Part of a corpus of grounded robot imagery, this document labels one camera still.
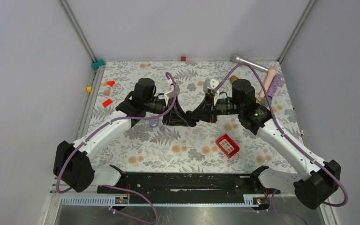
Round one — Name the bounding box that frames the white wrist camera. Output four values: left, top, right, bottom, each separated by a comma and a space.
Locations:
164, 85, 180, 106
202, 79, 219, 95

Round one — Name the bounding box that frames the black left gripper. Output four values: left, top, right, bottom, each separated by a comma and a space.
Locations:
144, 96, 189, 126

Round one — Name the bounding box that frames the lavender oval case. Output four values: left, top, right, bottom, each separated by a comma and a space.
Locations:
149, 118, 159, 128

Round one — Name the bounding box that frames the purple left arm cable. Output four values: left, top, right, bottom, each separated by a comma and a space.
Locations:
55, 72, 178, 225

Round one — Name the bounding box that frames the floral table mat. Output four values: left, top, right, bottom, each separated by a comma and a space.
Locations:
88, 61, 294, 173

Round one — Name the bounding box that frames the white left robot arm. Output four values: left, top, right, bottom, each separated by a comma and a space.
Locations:
53, 72, 179, 194

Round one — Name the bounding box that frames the teal arch block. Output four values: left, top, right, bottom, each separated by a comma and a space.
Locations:
91, 59, 105, 69

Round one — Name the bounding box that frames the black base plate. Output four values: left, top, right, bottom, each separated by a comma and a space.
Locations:
97, 172, 281, 205

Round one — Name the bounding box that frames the aluminium frame post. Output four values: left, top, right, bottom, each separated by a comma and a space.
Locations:
58, 0, 98, 63
277, 0, 317, 64

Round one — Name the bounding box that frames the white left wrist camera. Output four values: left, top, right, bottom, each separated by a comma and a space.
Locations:
164, 85, 180, 106

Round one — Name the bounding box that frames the white slotted cable duct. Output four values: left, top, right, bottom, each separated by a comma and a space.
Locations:
61, 196, 262, 208

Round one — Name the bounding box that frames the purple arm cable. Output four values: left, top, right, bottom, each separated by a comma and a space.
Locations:
55, 72, 178, 225
214, 62, 349, 225

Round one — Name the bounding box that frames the aluminium frame post left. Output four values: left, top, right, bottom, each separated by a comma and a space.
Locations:
58, 0, 98, 63

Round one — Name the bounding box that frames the gold microphone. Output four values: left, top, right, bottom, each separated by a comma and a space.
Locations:
229, 75, 239, 84

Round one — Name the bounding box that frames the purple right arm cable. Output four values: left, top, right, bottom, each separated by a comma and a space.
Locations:
214, 62, 349, 225

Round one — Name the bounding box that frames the aluminium frame post right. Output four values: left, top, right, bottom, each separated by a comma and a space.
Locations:
277, 0, 317, 64

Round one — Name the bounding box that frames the red rectangular block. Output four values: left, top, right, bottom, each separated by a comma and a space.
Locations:
102, 99, 113, 107

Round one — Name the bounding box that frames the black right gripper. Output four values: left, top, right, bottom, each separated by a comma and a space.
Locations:
189, 92, 243, 123

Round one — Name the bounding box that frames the yellow cube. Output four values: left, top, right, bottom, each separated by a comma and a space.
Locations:
86, 86, 92, 93

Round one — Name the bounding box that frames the silver microphone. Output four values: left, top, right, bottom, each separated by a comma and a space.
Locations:
230, 54, 269, 72

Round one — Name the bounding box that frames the pink microphone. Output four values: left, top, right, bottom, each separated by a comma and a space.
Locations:
258, 67, 278, 100

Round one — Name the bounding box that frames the red parts bin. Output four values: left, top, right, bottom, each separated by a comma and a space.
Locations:
216, 134, 240, 158

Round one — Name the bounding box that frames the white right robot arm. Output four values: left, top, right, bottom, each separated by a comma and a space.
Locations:
186, 79, 341, 210

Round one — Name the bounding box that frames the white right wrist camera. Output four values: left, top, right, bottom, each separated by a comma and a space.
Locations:
202, 79, 219, 95

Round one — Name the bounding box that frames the purple glitter microphone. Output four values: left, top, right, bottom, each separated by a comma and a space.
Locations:
266, 74, 282, 99

